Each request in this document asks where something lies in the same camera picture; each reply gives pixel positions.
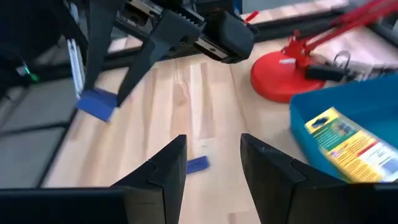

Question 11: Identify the blue plastic bin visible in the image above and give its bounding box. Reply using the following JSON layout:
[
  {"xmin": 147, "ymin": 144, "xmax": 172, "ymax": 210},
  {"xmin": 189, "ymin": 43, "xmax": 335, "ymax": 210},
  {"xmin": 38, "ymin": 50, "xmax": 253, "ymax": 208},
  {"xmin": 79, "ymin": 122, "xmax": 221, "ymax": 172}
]
[{"xmin": 289, "ymin": 72, "xmax": 398, "ymax": 185}]

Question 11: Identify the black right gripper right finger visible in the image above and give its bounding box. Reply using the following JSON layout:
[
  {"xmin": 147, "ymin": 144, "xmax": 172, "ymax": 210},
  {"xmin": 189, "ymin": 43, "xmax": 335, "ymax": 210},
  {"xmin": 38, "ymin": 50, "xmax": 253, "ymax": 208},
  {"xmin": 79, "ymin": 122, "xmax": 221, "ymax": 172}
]
[{"xmin": 239, "ymin": 133, "xmax": 398, "ymax": 224}]

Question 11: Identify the red desk lamp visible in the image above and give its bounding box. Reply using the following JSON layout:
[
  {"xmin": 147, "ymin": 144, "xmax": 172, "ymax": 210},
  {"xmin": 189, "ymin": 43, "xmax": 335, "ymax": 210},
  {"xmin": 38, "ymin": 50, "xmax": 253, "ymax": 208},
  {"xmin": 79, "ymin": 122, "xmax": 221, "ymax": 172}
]
[{"xmin": 249, "ymin": 0, "xmax": 398, "ymax": 104}]

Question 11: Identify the blue rectangular eraser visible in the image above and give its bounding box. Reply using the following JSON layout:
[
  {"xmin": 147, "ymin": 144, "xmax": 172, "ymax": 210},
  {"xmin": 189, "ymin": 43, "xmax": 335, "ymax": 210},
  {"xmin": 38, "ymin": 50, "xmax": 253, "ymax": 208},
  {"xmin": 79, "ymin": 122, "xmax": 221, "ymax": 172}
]
[
  {"xmin": 75, "ymin": 88, "xmax": 119, "ymax": 123},
  {"xmin": 186, "ymin": 155, "xmax": 211, "ymax": 175}
]

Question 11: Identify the aluminium frame post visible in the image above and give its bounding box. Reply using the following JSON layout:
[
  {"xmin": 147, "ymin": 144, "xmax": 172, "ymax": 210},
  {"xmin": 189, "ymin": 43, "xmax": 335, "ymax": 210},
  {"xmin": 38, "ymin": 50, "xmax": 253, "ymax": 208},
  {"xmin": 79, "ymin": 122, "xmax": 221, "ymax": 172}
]
[{"xmin": 66, "ymin": 37, "xmax": 86, "ymax": 101}]

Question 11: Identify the yellow green crayon box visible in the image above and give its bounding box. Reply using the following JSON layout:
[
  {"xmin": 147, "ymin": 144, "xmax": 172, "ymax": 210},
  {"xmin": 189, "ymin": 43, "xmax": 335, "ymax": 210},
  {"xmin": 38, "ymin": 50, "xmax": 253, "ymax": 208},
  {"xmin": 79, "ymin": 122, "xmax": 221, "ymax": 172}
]
[{"xmin": 303, "ymin": 106, "xmax": 398, "ymax": 184}]

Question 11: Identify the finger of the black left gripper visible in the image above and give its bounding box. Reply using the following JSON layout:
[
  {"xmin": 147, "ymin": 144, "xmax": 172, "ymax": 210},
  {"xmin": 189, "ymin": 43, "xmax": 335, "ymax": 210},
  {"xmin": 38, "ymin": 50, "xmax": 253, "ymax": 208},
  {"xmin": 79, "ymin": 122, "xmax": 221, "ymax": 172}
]
[
  {"xmin": 83, "ymin": 0, "xmax": 126, "ymax": 91},
  {"xmin": 116, "ymin": 9, "xmax": 206, "ymax": 107}
]

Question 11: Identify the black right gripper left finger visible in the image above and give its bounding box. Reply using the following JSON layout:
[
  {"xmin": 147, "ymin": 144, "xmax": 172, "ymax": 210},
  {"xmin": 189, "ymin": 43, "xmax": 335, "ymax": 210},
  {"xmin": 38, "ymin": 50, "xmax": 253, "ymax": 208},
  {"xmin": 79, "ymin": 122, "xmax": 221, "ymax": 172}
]
[{"xmin": 0, "ymin": 134, "xmax": 188, "ymax": 224}]

